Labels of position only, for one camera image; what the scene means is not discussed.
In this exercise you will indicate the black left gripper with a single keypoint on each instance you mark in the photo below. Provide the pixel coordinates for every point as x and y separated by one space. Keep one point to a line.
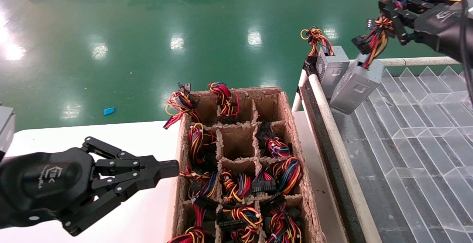
44 184

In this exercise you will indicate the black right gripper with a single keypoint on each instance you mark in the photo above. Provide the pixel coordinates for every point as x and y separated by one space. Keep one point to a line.
443 28

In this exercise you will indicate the small blue scrap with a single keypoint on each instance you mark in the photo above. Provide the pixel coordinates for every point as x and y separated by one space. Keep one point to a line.
109 111

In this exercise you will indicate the brown pulp divider box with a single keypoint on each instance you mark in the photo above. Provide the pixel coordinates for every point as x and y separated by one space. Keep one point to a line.
236 141

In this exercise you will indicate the clear acrylic divider tray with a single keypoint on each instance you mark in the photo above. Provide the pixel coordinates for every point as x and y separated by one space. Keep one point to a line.
425 143

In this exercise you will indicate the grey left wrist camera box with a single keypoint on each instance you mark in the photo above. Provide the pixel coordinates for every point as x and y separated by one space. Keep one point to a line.
5 128

